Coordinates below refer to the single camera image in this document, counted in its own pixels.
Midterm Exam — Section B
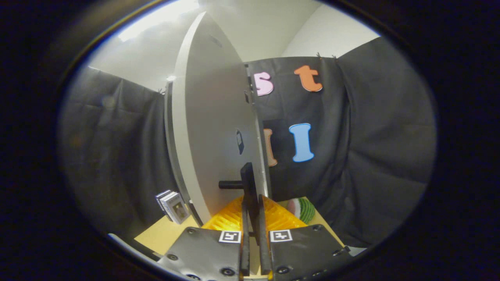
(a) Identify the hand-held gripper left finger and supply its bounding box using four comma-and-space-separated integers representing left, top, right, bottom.
158, 195, 250, 281

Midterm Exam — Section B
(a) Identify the white cover book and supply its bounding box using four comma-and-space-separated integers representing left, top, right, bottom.
161, 191, 191, 225

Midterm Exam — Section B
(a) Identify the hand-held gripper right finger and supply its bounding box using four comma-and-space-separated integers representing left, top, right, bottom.
257, 194, 353, 281

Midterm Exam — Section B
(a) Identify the black door handle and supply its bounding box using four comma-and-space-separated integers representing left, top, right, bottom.
218, 162, 259, 235

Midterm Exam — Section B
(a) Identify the dark spine book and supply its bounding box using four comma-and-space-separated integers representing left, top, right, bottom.
155, 190, 174, 222

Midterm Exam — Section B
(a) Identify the watermelon slice toy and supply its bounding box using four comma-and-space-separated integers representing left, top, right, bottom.
287, 197, 316, 224

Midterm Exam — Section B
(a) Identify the black backdrop cloth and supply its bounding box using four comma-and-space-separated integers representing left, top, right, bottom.
59, 37, 436, 250

